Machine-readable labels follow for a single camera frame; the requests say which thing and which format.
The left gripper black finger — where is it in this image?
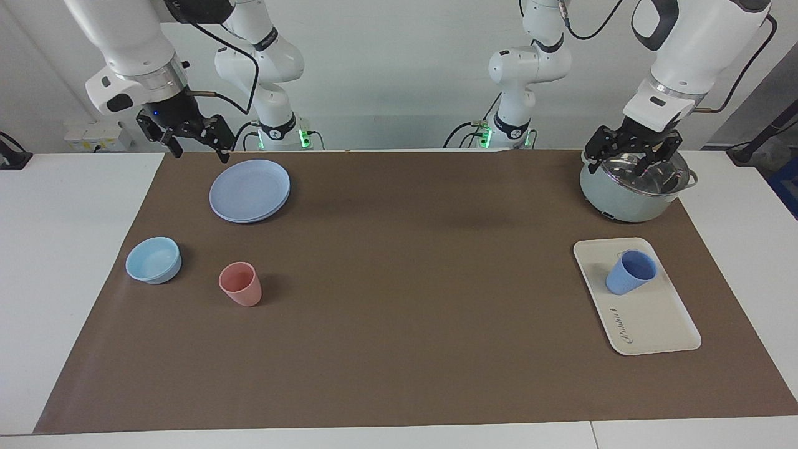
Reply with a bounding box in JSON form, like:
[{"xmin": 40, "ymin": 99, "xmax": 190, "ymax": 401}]
[
  {"xmin": 584, "ymin": 126, "xmax": 624, "ymax": 175},
  {"xmin": 636, "ymin": 132, "xmax": 683, "ymax": 181}
]

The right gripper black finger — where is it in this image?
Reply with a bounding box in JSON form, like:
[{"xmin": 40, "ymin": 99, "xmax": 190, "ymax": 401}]
[
  {"xmin": 201, "ymin": 114, "xmax": 236, "ymax": 164},
  {"xmin": 136, "ymin": 113, "xmax": 183, "ymax": 158}
]

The blue cup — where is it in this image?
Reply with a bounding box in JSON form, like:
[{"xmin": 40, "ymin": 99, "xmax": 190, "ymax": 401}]
[{"xmin": 605, "ymin": 250, "xmax": 658, "ymax": 296}]

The pink cup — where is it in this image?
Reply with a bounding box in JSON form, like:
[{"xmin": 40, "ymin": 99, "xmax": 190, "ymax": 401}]
[{"xmin": 218, "ymin": 261, "xmax": 263, "ymax": 307}]

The cream rectangular tray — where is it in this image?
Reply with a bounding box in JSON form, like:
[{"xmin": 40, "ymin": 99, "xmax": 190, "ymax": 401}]
[{"xmin": 573, "ymin": 237, "xmax": 702, "ymax": 356}]

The glass pot lid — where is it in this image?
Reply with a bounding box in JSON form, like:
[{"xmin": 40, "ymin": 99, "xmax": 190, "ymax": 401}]
[{"xmin": 595, "ymin": 147, "xmax": 691, "ymax": 196}]

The pale green pot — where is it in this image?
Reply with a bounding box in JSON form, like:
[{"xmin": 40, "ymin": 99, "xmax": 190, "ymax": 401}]
[{"xmin": 579, "ymin": 148, "xmax": 699, "ymax": 223}]

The blue plate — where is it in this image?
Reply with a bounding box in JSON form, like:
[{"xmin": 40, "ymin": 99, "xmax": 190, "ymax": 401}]
[{"xmin": 209, "ymin": 159, "xmax": 292, "ymax": 224}]

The black stand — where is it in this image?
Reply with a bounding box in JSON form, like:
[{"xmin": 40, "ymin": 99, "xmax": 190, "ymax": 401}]
[{"xmin": 726, "ymin": 103, "xmax": 798, "ymax": 166}]

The blue box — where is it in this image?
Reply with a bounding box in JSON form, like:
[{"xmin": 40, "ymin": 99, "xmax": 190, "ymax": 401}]
[{"xmin": 768, "ymin": 156, "xmax": 798, "ymax": 219}]

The light blue bowl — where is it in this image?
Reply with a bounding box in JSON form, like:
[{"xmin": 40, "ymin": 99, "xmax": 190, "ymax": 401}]
[{"xmin": 125, "ymin": 236, "xmax": 183, "ymax": 285}]

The brown table mat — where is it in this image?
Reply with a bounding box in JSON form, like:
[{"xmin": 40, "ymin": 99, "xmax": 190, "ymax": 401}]
[{"xmin": 34, "ymin": 150, "xmax": 798, "ymax": 434}]

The black right base cable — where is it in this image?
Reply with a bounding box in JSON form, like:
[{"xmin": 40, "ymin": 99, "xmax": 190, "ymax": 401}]
[{"xmin": 232, "ymin": 122, "xmax": 259, "ymax": 150}]

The black base cable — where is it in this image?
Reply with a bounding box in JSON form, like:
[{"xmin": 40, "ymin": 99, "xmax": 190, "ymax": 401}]
[
  {"xmin": 232, "ymin": 122, "xmax": 259, "ymax": 150},
  {"xmin": 443, "ymin": 94, "xmax": 502, "ymax": 149}
]

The white wall socket strip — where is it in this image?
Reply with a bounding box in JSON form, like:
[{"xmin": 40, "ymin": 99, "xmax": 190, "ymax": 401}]
[{"xmin": 64, "ymin": 122, "xmax": 133, "ymax": 152}]

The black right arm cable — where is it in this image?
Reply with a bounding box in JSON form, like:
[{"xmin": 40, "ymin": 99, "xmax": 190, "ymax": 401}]
[{"xmin": 187, "ymin": 22, "xmax": 259, "ymax": 116}]

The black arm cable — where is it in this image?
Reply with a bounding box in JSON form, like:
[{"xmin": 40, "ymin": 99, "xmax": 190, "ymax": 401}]
[
  {"xmin": 561, "ymin": 0, "xmax": 777, "ymax": 113},
  {"xmin": 187, "ymin": 22, "xmax": 259, "ymax": 116}
]

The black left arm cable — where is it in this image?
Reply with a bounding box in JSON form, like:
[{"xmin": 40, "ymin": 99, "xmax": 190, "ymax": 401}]
[{"xmin": 561, "ymin": 0, "xmax": 777, "ymax": 113}]

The black clamp mount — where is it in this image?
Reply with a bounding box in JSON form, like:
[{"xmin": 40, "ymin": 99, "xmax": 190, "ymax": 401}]
[{"xmin": 0, "ymin": 131, "xmax": 33, "ymax": 170}]

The black left base cable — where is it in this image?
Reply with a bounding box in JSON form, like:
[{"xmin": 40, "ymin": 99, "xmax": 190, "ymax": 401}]
[{"xmin": 443, "ymin": 94, "xmax": 502, "ymax": 149}]

